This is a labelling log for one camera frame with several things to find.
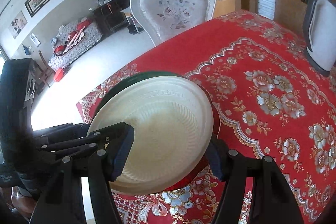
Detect green bowl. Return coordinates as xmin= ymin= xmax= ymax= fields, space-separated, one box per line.
xmin=93 ymin=71 xmax=184 ymax=118

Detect white plate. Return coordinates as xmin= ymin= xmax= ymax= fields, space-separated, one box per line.
xmin=89 ymin=76 xmax=214 ymax=196

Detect red box on floor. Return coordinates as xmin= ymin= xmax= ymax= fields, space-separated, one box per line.
xmin=54 ymin=68 xmax=64 ymax=83

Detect red floral tablecloth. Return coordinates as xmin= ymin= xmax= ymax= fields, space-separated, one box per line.
xmin=77 ymin=11 xmax=335 ymax=223

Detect floral sofa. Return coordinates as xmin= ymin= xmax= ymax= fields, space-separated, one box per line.
xmin=49 ymin=17 xmax=103 ymax=72

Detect framed wedding photo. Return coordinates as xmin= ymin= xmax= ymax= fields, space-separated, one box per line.
xmin=9 ymin=11 xmax=27 ymax=39

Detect small white side table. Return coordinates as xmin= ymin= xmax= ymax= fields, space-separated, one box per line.
xmin=121 ymin=7 xmax=144 ymax=35

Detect dark wooden cabinet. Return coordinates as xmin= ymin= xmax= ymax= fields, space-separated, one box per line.
xmin=92 ymin=0 xmax=130 ymax=36

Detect white ornate upholstered chair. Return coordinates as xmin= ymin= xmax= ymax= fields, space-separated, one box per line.
xmin=130 ymin=0 xmax=216 ymax=46

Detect white grey electric kettle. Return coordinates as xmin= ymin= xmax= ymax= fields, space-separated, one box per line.
xmin=302 ymin=0 xmax=336 ymax=77

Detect wooden chair by wall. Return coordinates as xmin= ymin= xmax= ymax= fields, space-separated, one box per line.
xmin=38 ymin=50 xmax=55 ymax=88

